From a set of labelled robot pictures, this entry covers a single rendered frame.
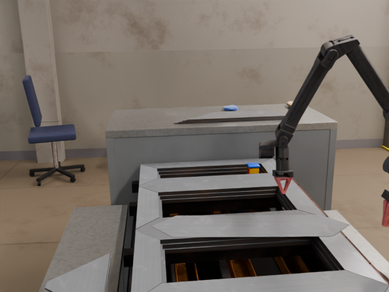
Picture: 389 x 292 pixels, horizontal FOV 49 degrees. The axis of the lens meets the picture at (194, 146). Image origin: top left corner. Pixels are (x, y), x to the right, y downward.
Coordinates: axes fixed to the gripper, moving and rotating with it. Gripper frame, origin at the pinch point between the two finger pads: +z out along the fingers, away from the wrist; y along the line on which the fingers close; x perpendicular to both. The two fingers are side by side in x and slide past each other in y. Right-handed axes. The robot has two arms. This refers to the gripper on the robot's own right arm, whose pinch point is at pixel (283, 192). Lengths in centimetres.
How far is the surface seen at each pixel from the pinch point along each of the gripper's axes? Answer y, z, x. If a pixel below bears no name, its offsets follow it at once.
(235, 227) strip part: 19.3, 9.3, -24.5
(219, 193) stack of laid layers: -18.1, 2.0, -24.5
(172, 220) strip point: 10.4, 7.2, -47.8
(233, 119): -68, -33, -7
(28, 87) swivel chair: -272, -75, -178
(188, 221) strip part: 11.7, 7.5, -41.6
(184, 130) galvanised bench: -59, -27, -37
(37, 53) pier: -327, -119, -181
